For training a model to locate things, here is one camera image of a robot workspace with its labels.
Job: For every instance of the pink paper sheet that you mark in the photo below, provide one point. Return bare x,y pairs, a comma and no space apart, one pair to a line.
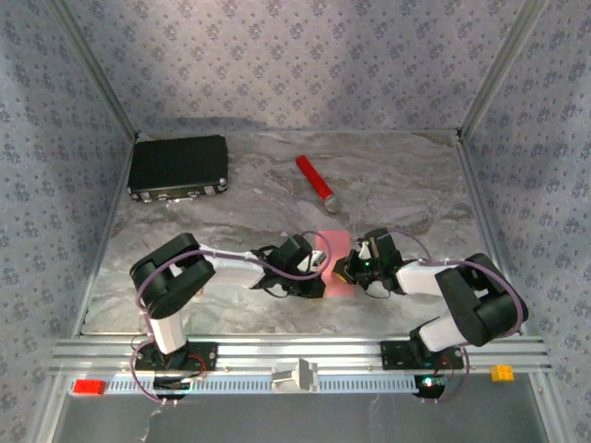
332,240

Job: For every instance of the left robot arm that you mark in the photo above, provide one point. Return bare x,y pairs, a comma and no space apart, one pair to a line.
168,334

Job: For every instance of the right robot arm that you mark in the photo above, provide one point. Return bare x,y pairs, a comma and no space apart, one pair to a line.
471,304

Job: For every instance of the small circuit board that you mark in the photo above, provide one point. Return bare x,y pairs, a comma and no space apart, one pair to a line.
173,384
430,383

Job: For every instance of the white slotted strip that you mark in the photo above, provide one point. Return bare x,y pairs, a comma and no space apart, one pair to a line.
240,384

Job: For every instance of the black hard case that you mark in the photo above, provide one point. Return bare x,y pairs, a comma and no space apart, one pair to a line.
177,161

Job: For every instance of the yellow toy brick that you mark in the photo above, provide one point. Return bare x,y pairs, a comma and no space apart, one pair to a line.
502,373

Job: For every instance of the red toy brick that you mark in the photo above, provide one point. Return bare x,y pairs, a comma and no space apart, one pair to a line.
90,386

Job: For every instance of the aluminium mounting rail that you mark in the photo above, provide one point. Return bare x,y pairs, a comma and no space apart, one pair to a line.
295,348

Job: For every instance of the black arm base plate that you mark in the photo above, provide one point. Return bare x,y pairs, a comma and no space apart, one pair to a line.
394,355
205,355

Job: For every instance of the aluminium side rail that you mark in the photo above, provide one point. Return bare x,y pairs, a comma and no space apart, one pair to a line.
106,235
481,207

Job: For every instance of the grey metal bracket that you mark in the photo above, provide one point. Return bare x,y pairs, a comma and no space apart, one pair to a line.
295,374

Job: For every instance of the aluminium corner post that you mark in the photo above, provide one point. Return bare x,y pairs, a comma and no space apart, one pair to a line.
95,69
498,69

